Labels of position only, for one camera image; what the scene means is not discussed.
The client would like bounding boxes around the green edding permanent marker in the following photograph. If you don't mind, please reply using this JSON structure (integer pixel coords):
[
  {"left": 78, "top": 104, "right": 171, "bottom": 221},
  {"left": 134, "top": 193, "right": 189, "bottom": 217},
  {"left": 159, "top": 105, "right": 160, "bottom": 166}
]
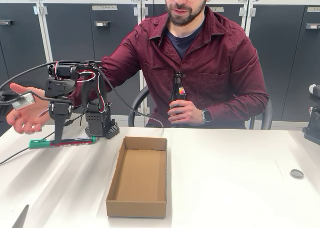
[{"left": 29, "top": 136, "right": 98, "bottom": 149}]

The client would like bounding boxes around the dark glass beer bottle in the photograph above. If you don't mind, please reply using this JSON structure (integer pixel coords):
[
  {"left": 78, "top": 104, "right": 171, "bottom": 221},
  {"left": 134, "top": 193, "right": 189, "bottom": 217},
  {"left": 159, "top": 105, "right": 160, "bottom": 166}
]
[{"left": 168, "top": 72, "right": 187, "bottom": 128}]

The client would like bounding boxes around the person's left forearm maroon sleeve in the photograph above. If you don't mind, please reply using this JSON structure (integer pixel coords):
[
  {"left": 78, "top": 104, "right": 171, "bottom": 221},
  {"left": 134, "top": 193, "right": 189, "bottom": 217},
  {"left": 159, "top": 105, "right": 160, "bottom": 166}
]
[{"left": 207, "top": 88, "right": 270, "bottom": 124}]

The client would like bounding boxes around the person's right forearm maroon sleeve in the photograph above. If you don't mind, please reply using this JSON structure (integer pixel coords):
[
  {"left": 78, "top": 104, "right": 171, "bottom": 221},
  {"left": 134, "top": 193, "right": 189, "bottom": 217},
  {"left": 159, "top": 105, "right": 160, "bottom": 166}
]
[{"left": 67, "top": 55, "right": 131, "bottom": 104}]

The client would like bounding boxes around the person's right hand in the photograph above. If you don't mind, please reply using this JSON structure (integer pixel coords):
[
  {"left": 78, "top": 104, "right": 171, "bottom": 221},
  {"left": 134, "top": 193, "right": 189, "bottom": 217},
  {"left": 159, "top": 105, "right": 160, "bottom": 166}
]
[{"left": 6, "top": 83, "right": 55, "bottom": 135}]

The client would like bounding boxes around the person's left hand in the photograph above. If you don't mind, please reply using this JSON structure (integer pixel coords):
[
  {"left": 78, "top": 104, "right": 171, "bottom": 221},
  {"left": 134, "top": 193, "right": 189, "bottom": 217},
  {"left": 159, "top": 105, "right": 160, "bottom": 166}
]
[{"left": 167, "top": 99, "right": 206, "bottom": 126}]

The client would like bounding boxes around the black office chair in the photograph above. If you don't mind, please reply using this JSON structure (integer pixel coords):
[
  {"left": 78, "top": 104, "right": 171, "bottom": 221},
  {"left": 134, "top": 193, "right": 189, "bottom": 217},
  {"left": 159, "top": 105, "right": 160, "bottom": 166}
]
[{"left": 127, "top": 85, "right": 273, "bottom": 130}]

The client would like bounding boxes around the open brown cardboard box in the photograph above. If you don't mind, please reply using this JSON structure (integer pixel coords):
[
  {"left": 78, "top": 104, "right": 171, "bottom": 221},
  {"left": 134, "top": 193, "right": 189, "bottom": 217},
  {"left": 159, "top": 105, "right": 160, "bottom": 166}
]
[{"left": 105, "top": 136, "right": 168, "bottom": 219}]

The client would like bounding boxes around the grey flat object corner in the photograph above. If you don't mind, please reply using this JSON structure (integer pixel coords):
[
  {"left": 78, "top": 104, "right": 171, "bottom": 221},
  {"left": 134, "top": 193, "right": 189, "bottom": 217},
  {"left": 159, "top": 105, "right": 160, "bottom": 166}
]
[{"left": 11, "top": 204, "right": 30, "bottom": 228}]

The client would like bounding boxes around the grey smartwatch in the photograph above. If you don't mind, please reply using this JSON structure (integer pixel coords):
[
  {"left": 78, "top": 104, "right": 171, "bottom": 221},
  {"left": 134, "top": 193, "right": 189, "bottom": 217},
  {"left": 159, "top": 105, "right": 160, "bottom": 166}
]
[{"left": 201, "top": 108, "right": 213, "bottom": 123}]

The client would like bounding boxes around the bearded man in maroon shirt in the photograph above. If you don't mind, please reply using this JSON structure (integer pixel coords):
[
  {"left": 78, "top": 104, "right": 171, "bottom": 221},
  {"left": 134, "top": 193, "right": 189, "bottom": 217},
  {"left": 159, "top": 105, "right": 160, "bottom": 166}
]
[{"left": 67, "top": 0, "right": 270, "bottom": 129}]

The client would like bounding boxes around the silver bottle cap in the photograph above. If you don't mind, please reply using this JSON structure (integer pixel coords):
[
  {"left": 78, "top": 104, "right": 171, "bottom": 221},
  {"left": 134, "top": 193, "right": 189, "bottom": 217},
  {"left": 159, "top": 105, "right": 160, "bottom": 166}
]
[{"left": 289, "top": 169, "right": 305, "bottom": 180}]

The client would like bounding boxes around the black device with white knob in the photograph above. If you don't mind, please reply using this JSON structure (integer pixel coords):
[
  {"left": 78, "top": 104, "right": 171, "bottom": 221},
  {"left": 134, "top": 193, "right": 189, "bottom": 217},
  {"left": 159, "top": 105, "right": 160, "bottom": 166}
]
[{"left": 301, "top": 84, "right": 320, "bottom": 146}]

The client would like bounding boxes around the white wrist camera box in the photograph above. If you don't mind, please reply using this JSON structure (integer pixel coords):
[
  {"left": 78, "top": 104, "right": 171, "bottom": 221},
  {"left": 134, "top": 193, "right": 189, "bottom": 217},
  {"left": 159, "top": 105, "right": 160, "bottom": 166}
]
[{"left": 11, "top": 92, "right": 35, "bottom": 111}]

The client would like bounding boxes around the thin black power cable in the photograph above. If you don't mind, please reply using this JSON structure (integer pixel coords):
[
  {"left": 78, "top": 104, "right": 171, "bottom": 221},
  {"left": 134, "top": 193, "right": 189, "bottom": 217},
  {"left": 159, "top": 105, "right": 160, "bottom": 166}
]
[{"left": 0, "top": 114, "right": 85, "bottom": 165}]

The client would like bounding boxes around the thick black camera cable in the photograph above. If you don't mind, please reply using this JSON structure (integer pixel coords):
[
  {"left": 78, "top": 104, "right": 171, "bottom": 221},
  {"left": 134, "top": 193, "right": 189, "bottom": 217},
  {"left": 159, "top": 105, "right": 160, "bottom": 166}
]
[{"left": 0, "top": 60, "right": 166, "bottom": 136}]

